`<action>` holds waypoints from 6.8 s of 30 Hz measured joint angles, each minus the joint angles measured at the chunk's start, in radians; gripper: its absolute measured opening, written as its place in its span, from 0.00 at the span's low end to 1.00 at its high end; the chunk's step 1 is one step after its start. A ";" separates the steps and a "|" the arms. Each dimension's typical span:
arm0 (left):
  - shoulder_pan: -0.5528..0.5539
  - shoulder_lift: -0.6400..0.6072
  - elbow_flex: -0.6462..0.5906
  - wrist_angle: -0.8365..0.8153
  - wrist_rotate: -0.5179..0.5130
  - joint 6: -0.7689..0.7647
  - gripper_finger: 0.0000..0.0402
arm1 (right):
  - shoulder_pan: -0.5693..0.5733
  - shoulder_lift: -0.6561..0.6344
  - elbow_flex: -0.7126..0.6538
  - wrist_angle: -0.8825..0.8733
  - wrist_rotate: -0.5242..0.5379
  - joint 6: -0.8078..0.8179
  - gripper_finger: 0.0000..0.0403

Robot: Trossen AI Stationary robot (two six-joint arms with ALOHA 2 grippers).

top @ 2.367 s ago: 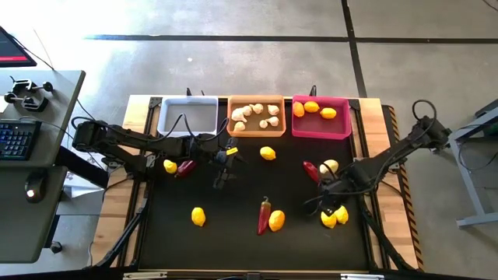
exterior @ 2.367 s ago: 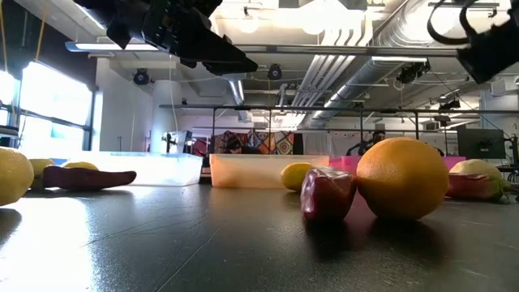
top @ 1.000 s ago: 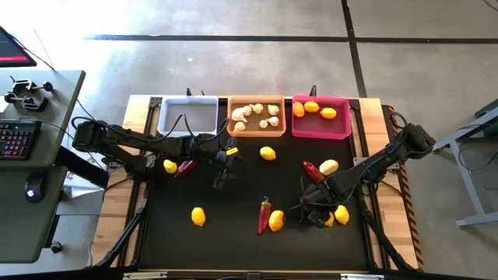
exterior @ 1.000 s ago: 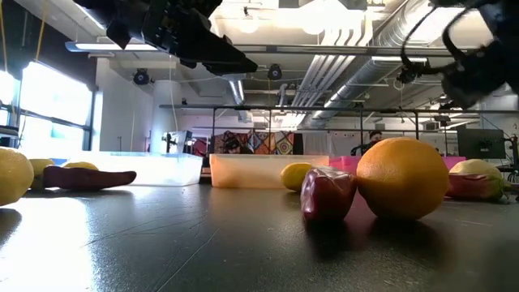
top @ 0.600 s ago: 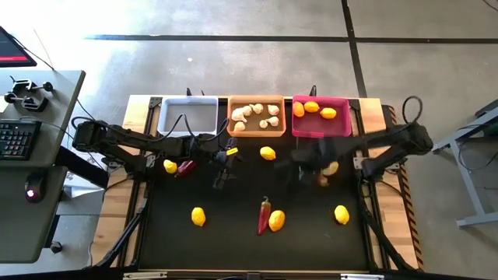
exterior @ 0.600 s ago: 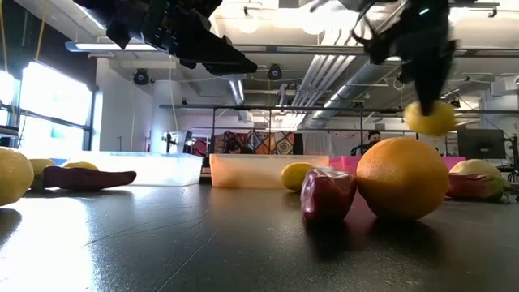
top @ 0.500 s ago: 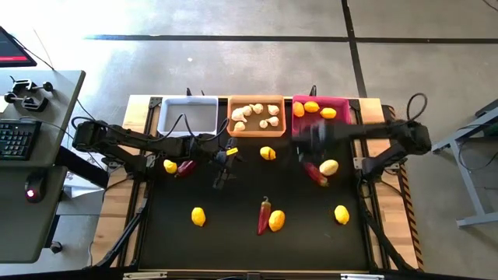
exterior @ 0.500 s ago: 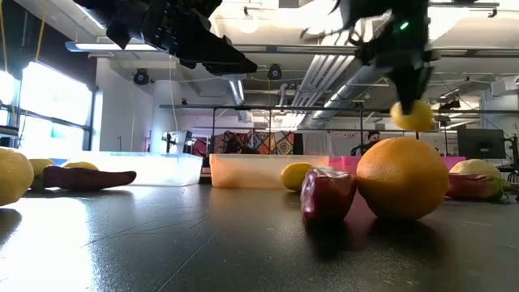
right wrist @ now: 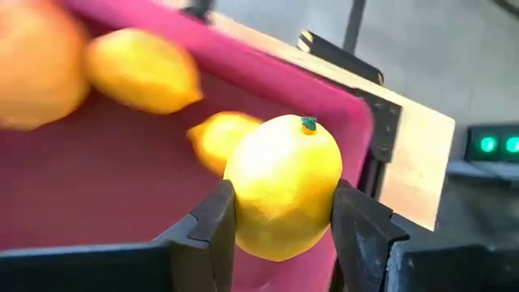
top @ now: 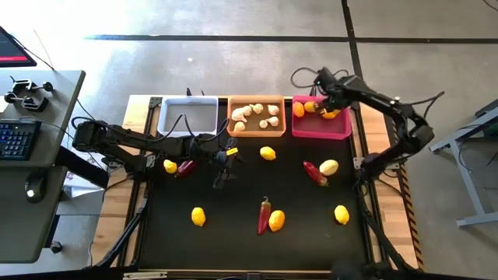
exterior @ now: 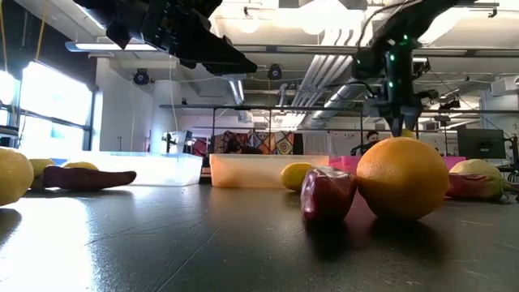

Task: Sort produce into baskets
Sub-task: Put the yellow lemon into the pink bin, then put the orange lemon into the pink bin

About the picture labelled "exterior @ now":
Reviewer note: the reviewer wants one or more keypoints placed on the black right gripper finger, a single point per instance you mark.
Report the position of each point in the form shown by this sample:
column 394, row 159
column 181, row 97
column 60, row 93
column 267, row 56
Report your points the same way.
column 396, row 125
column 413, row 119

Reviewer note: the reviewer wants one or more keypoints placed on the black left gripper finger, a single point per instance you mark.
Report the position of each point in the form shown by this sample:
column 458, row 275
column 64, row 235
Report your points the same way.
column 223, row 69
column 221, row 50

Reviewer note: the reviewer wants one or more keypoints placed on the yellow lemon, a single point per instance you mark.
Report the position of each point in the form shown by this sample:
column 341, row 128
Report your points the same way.
column 80, row 165
column 40, row 166
column 476, row 167
column 294, row 176
column 14, row 176
column 408, row 134

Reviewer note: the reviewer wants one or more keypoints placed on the round orange fruit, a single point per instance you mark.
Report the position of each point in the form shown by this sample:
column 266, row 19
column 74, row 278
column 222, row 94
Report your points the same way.
column 403, row 178

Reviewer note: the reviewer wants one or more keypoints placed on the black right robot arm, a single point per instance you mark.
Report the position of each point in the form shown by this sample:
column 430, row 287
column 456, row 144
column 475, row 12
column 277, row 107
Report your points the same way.
column 399, row 69

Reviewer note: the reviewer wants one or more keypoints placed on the person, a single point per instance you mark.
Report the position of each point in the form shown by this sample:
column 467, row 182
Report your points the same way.
column 243, row 149
column 371, row 138

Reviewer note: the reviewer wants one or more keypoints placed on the long ceiling light fixture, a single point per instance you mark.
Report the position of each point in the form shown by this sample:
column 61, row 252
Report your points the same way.
column 121, row 46

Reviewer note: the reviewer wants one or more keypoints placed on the black track light cluster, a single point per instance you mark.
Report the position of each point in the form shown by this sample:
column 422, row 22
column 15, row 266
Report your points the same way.
column 421, row 69

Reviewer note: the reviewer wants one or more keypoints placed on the black ceiling spotlight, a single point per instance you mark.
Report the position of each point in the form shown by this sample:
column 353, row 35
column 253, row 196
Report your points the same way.
column 275, row 72
column 141, row 77

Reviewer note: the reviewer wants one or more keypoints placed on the translucent pink plastic bin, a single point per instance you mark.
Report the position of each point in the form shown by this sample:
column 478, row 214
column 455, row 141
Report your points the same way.
column 344, row 164

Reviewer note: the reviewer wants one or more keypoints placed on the black background monitor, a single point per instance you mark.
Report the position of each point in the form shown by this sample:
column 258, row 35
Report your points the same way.
column 482, row 144

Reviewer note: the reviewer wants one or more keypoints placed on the white round column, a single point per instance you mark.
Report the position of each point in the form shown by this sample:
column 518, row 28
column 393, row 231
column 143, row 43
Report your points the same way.
column 164, row 113

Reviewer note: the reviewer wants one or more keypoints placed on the white ceiling pipe bundle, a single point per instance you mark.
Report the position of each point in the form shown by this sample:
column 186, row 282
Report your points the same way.
column 324, row 69

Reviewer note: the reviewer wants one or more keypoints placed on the black device on stand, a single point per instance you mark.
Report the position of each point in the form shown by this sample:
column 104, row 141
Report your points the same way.
column 168, row 142

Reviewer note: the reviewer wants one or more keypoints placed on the colourful patterned cloth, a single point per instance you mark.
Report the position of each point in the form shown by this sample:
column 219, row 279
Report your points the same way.
column 280, row 142

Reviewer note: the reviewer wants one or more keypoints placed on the translucent orange plastic bin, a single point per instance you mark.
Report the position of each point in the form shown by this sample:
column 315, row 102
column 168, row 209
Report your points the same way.
column 243, row 170

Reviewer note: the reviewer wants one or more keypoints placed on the black equipment stand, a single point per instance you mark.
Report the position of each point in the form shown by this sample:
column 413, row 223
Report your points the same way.
column 515, row 150

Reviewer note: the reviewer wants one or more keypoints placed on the translucent white plastic bin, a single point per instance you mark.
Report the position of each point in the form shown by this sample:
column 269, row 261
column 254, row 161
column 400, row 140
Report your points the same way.
column 170, row 170

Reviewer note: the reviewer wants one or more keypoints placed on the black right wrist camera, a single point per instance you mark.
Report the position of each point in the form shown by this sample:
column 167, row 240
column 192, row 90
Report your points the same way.
column 367, row 65

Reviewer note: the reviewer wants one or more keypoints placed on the silver ventilation duct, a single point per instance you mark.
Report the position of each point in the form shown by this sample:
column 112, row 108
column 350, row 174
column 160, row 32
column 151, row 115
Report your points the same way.
column 332, row 101

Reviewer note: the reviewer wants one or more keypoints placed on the black metal rack frame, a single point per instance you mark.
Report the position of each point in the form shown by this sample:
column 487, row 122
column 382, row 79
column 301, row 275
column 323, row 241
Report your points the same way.
column 284, row 108

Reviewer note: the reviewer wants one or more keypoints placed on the grey overhead frame beam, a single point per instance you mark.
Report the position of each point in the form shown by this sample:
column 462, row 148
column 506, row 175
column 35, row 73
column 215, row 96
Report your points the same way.
column 304, row 49

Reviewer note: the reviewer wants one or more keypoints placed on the white wall air unit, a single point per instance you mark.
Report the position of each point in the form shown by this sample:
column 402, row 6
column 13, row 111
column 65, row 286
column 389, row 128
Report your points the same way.
column 504, row 86

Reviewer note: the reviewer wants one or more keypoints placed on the black window frame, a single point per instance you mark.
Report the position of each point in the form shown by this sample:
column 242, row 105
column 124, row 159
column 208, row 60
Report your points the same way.
column 87, row 130

